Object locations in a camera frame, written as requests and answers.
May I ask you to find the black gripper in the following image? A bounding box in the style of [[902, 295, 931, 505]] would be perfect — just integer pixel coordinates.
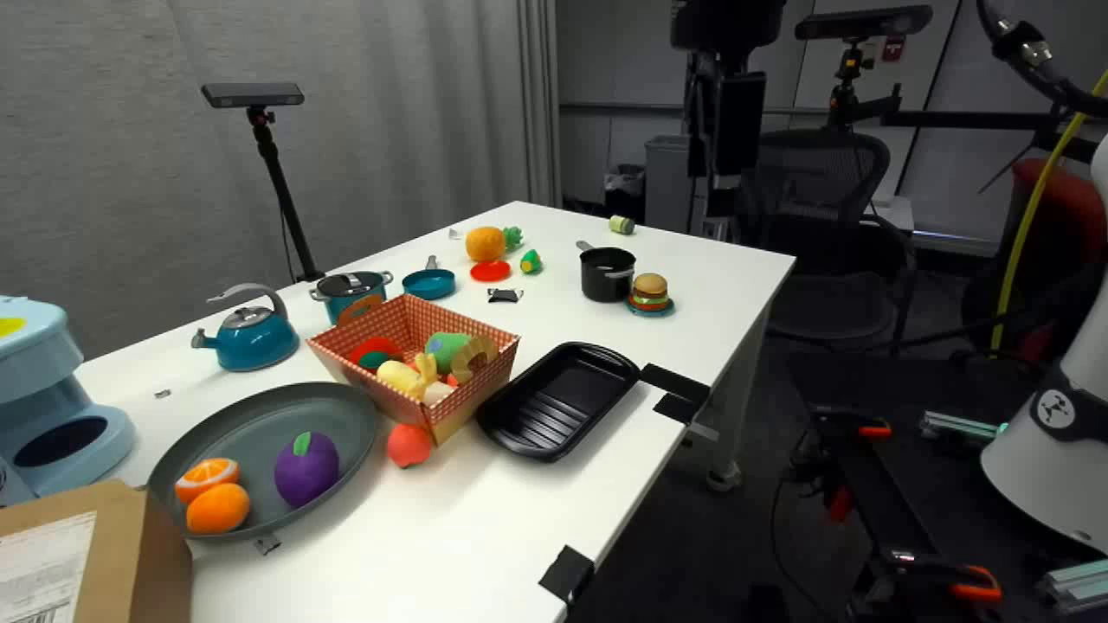
[[668, 0, 790, 221]]

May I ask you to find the green pear plush toy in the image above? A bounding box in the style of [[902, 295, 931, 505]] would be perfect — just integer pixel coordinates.
[[422, 327, 477, 373]]

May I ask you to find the orange checkered cardboard box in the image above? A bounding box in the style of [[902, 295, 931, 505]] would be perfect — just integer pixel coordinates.
[[309, 291, 524, 446]]

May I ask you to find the yellow banana plush toy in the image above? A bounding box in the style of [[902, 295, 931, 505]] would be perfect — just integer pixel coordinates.
[[375, 350, 443, 405]]

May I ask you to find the yellow-orange round plush toy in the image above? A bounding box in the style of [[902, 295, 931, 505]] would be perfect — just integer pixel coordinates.
[[462, 225, 508, 265]]

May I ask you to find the red strawberry plush toy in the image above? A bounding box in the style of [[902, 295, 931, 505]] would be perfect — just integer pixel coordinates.
[[347, 336, 409, 373]]

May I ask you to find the small red-orange plush fruit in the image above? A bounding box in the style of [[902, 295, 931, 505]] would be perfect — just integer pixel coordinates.
[[383, 417, 436, 470]]

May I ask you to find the purple plum plush toy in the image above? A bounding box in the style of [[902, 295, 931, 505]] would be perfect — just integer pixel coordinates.
[[269, 430, 342, 513]]

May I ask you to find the grey oval plate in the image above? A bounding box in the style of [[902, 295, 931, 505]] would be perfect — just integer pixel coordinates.
[[146, 381, 387, 546]]

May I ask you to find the half orange plush toy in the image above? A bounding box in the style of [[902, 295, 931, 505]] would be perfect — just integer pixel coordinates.
[[174, 454, 247, 505]]

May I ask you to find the whole orange plush fruit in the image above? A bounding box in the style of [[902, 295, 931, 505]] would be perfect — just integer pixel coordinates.
[[184, 480, 254, 536]]

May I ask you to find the cardboard box with label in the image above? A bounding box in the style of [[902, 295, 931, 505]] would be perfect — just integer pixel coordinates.
[[0, 476, 198, 623]]

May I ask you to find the grey cabinet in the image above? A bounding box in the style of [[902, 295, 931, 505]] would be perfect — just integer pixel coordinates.
[[639, 130, 698, 236]]

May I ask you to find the black office chair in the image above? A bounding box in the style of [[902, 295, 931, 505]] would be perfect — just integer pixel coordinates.
[[737, 126, 915, 350]]

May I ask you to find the toy burger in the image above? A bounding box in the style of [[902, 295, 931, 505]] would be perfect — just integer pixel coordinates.
[[622, 271, 677, 319]]

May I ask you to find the black toy pot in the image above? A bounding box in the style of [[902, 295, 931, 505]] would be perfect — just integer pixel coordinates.
[[574, 238, 639, 304]]

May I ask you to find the red toy dish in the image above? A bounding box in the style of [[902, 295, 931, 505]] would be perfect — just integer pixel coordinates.
[[468, 255, 516, 286]]

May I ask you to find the white table leg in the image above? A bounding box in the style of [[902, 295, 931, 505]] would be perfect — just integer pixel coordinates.
[[698, 301, 774, 498]]

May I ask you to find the black ribbed tray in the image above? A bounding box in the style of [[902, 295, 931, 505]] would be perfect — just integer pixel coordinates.
[[469, 340, 644, 462]]

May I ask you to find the teal toy pan lid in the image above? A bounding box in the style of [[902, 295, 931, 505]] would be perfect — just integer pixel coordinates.
[[397, 252, 460, 304]]

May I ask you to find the orange black bar clamp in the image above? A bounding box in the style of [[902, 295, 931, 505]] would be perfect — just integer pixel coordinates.
[[808, 405, 895, 446], [884, 546, 1007, 609]]

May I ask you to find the red chair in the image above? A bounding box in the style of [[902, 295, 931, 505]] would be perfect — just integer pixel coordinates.
[[961, 151, 1108, 366]]

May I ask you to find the teal metal bar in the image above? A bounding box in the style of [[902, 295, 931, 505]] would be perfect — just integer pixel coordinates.
[[918, 409, 1011, 446], [1031, 558, 1108, 612]]

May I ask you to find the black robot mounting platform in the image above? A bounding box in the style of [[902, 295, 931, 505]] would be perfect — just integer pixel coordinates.
[[791, 394, 1048, 623]]

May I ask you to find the black tripod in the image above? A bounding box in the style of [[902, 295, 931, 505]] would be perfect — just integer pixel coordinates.
[[241, 105, 325, 283]]

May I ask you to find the teal toy kettle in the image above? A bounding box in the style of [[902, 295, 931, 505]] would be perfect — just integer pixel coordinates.
[[185, 280, 304, 373]]

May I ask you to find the blue toy coffee machine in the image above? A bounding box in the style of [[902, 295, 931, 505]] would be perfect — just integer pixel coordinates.
[[0, 291, 137, 508]]

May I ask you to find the black camera boom mount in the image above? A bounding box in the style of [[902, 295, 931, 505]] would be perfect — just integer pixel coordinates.
[[819, 35, 1068, 136]]

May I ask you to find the black stereo camera bar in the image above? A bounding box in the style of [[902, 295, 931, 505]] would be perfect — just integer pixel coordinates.
[[791, 0, 933, 45], [198, 80, 309, 109]]

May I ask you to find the black table bracket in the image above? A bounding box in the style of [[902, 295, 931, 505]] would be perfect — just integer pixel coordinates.
[[637, 361, 713, 424], [535, 542, 598, 604]]

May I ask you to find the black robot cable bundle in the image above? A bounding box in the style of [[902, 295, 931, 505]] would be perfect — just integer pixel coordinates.
[[971, 0, 1108, 117]]

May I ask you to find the yellow cable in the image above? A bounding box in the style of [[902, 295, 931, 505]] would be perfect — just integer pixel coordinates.
[[985, 67, 1108, 355]]

